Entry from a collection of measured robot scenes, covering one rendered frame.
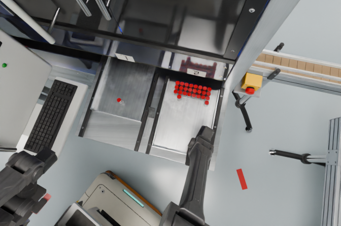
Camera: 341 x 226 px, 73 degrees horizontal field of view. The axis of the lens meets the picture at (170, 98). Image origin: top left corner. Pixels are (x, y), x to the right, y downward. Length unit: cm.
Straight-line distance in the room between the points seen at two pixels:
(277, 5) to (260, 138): 161
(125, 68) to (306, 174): 167
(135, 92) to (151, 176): 100
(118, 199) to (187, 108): 93
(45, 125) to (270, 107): 173
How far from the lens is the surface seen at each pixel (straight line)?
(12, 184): 73
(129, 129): 115
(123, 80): 122
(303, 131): 226
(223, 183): 203
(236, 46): 79
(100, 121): 120
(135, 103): 117
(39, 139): 140
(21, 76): 132
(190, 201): 58
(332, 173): 174
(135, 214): 179
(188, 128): 112
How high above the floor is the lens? 200
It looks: 75 degrees down
